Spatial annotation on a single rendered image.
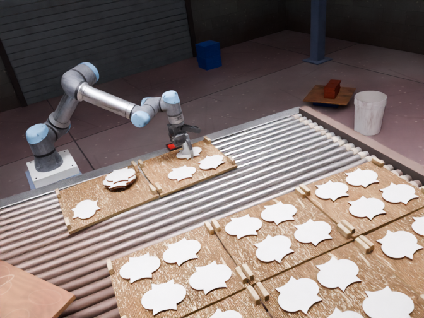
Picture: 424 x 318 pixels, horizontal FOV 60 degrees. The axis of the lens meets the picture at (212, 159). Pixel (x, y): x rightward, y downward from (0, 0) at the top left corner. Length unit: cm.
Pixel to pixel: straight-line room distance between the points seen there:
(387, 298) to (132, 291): 79
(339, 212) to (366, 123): 252
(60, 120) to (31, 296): 112
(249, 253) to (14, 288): 78
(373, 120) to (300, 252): 276
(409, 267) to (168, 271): 79
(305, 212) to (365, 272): 34
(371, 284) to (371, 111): 279
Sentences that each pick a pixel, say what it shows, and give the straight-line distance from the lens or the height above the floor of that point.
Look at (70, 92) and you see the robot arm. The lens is 187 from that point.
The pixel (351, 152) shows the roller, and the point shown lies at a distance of 196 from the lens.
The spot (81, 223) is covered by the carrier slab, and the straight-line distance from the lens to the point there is 170.
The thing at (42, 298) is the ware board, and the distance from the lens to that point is 131.
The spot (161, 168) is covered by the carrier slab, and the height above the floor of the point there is 94.
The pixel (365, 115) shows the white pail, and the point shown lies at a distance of 396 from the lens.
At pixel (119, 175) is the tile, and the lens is 184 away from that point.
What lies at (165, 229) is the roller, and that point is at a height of 92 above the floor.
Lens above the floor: 192
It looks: 31 degrees down
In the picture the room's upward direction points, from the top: 8 degrees counter-clockwise
